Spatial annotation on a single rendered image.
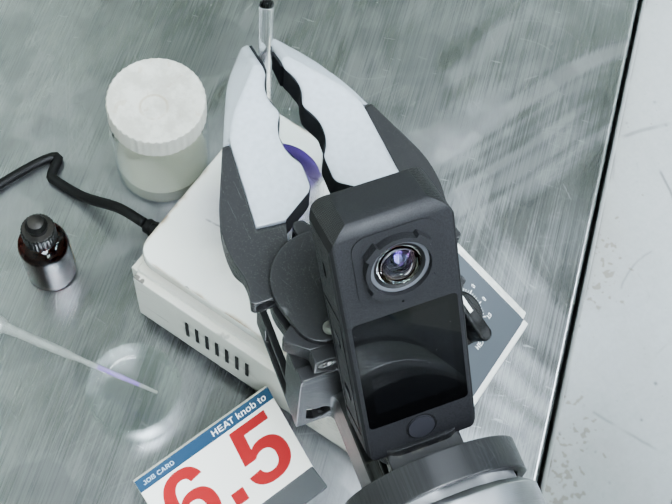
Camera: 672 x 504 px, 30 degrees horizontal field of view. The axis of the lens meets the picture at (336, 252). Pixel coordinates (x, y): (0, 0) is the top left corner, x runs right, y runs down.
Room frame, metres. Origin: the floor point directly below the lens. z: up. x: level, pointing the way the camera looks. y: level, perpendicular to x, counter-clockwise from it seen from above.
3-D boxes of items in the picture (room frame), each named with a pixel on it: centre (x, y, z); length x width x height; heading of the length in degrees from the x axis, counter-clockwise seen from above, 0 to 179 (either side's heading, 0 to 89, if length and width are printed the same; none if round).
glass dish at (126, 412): (0.22, 0.10, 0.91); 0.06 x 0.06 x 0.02
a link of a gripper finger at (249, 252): (0.21, 0.02, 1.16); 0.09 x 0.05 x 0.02; 30
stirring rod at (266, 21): (0.30, 0.04, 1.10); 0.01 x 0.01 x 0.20
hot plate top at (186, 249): (0.30, 0.03, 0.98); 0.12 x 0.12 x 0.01; 64
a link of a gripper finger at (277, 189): (0.26, 0.04, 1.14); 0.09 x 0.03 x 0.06; 30
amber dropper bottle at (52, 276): (0.29, 0.17, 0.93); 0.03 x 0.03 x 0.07
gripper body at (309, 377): (0.17, -0.03, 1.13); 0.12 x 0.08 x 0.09; 29
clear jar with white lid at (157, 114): (0.37, 0.12, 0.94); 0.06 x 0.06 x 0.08
